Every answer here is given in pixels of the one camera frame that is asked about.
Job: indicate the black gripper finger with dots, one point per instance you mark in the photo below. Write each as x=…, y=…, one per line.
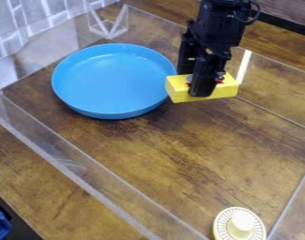
x=187, y=59
x=208, y=73

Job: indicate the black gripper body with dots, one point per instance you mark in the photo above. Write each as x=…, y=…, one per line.
x=218, y=29

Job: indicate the yellow butter brick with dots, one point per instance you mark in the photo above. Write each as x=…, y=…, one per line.
x=179, y=86

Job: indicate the blue round tray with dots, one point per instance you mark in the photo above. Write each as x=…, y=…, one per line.
x=113, y=81

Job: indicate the clear acrylic barrier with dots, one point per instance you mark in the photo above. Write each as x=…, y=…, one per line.
x=151, y=218

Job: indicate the cream round lid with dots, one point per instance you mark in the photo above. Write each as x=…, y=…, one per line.
x=238, y=223

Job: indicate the clear acrylic corner bracket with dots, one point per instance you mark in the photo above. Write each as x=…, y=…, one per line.
x=108, y=20

